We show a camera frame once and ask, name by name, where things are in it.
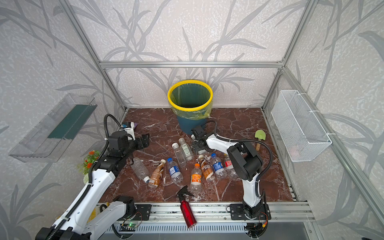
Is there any white wire mesh basket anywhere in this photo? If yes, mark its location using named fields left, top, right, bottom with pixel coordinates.
left=272, top=90, right=332, bottom=163

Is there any teal bin with yellow rim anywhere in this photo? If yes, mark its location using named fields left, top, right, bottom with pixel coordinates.
left=167, top=79, right=214, bottom=135

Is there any brown coffee bottle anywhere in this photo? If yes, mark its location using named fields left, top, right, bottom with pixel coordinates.
left=198, top=155, right=216, bottom=182
left=148, top=159, right=166, bottom=189

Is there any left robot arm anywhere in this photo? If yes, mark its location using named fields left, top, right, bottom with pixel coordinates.
left=36, top=114, right=150, bottom=240

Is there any green toy shovel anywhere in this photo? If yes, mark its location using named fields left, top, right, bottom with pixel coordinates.
left=255, top=130, right=266, bottom=151

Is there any red spray bottle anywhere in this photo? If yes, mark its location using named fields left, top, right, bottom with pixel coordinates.
left=176, top=186, right=197, bottom=229

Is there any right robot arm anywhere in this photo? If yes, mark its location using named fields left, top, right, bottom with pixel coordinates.
left=191, top=125, right=274, bottom=220

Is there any red label bottle yellow cap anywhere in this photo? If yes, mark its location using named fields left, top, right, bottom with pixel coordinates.
left=224, top=154, right=239, bottom=181

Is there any yellow-green bin liner bag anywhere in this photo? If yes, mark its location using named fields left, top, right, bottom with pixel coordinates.
left=167, top=83, right=214, bottom=121

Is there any blue label water bottle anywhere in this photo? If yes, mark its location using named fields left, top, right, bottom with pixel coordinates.
left=211, top=153, right=227, bottom=180
left=167, top=158, right=184, bottom=184

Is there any artificial flower pot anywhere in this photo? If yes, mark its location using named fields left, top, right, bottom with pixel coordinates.
left=79, top=150, right=100, bottom=184

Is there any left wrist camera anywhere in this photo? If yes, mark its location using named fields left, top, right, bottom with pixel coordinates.
left=122, top=122, right=135, bottom=140

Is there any orange label bottle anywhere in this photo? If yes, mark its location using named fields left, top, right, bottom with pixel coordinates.
left=190, top=164, right=202, bottom=194

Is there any aluminium frame crossbar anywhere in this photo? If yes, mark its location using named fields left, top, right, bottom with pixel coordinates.
left=99, top=61, right=283, bottom=69

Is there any crushed clear bottle white cap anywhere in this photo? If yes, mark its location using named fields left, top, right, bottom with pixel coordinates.
left=131, top=158, right=150, bottom=183

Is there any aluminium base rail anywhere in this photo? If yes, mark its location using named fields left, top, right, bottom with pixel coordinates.
left=133, top=202, right=315, bottom=224

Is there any clear square bottle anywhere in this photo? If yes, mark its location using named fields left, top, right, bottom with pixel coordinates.
left=179, top=138, right=194, bottom=162
left=172, top=143, right=187, bottom=169

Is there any clear acrylic wall shelf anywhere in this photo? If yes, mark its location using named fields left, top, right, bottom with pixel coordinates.
left=9, top=94, right=97, bottom=163

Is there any green circuit board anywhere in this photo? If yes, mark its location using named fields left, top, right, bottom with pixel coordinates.
left=118, top=222, right=142, bottom=232

